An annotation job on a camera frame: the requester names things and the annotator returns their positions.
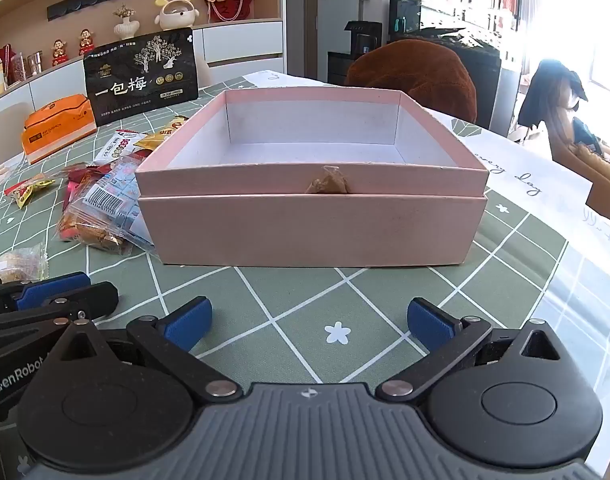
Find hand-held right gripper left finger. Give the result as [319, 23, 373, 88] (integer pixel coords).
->
[47, 296, 239, 400]

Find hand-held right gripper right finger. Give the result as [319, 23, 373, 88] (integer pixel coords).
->
[375, 297, 561, 401]

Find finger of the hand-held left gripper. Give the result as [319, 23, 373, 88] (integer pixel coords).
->
[0, 281, 120, 357]
[0, 272, 92, 312]

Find clear cracker packet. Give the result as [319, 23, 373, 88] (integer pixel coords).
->
[0, 244, 50, 282]

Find red brown snack packet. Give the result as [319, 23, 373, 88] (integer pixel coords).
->
[57, 210, 132, 257]

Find yellow red snack packet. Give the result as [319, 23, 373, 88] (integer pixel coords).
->
[5, 174, 56, 209]

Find clear packet of blue candy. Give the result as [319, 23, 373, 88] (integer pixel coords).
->
[80, 155, 158, 256]

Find pink cardboard box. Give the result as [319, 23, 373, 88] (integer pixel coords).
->
[135, 87, 490, 199]

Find green checked tablecloth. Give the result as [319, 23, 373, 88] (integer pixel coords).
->
[0, 71, 610, 480]

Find white red snack packet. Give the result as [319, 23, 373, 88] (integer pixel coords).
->
[92, 130, 150, 167]

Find orange cardboard box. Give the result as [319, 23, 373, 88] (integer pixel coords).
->
[22, 94, 98, 165]

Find cream chair back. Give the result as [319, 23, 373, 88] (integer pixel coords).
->
[0, 102, 34, 171]

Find orange yellow snack packet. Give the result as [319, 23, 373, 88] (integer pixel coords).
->
[135, 116, 189, 153]

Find black snack bag tree print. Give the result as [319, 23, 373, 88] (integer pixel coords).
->
[83, 28, 201, 127]

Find tan leather chair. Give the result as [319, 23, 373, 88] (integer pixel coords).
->
[548, 80, 610, 225]

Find red tassel ornament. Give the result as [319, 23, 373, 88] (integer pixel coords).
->
[0, 44, 16, 86]

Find blue cloth item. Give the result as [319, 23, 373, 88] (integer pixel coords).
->
[572, 117, 610, 159]

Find brown fuzzy chair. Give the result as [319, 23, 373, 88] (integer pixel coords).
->
[344, 39, 478, 127]

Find dark jacket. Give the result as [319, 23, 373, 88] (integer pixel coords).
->
[518, 58, 589, 129]

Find black low cabinet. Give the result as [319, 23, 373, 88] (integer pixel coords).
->
[327, 51, 360, 86]

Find white vase with flowers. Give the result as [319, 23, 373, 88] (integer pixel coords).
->
[112, 4, 138, 41]

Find white sideboard cabinet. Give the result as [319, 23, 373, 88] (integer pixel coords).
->
[0, 19, 286, 121]

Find black countertop appliance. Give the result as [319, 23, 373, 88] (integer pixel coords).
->
[346, 21, 383, 59]

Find white bunny ornament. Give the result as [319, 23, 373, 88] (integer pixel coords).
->
[154, 0, 196, 31]

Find black box teal marks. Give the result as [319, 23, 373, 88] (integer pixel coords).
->
[389, 0, 423, 43]

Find black wall rack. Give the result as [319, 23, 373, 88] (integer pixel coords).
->
[47, 0, 137, 22]

